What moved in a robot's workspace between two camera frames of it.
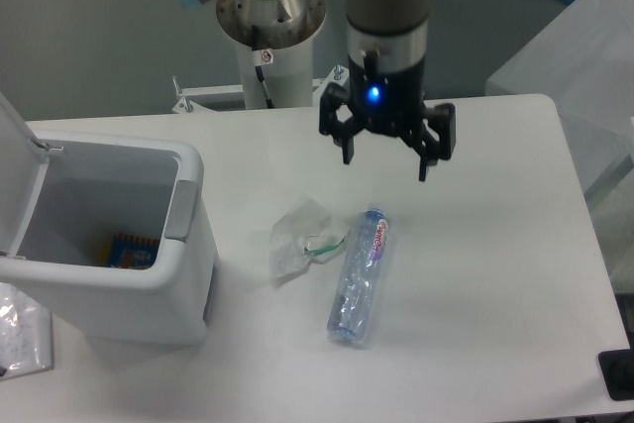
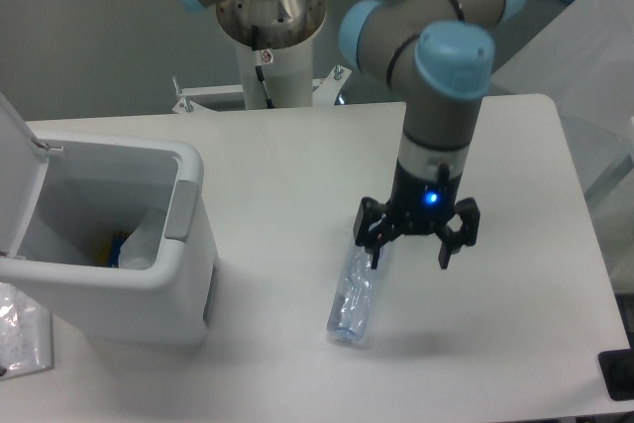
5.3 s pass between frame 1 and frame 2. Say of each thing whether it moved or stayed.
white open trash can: stayed
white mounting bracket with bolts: stayed
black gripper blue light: moved
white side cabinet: stayed
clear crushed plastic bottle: stayed
